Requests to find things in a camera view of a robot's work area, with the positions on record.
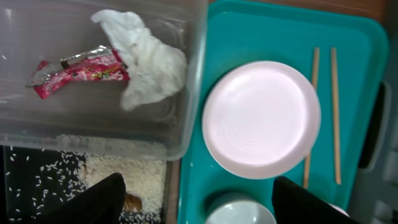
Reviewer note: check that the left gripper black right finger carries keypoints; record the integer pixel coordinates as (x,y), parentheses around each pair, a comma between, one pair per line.
(294,205)

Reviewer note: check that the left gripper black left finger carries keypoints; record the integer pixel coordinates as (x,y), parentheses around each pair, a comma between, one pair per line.
(101,203)

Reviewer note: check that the brown food piece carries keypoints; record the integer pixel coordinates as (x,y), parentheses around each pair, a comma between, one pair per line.
(132,203)

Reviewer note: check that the white rice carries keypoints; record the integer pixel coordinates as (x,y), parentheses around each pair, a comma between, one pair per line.
(140,177)

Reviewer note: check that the grey bowl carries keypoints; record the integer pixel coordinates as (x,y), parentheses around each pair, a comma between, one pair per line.
(238,208)

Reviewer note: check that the red snack wrapper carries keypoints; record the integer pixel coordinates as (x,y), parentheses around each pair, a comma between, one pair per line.
(99,64)

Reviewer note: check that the white tissue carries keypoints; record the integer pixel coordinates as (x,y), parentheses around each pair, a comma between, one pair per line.
(156,70)

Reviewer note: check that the grey dishwasher rack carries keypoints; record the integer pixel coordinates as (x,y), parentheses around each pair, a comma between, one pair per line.
(374,195)

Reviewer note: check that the black tray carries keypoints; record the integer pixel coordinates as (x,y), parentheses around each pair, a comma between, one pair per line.
(40,177)

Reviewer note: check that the right wooden chopstick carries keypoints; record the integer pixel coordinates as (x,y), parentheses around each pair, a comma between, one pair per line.
(336,115)

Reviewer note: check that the wooden chopstick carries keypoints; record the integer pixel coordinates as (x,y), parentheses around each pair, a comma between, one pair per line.
(313,121)
(336,115)

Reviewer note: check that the large pink plate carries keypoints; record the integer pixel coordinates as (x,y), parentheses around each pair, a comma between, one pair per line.
(256,119)

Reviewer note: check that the clear plastic bin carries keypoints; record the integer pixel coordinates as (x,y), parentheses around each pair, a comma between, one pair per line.
(87,116)

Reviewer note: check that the left wooden chopstick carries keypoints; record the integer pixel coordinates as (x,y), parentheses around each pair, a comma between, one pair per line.
(313,121)

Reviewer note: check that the teal serving tray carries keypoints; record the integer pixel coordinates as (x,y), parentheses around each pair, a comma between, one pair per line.
(242,31)

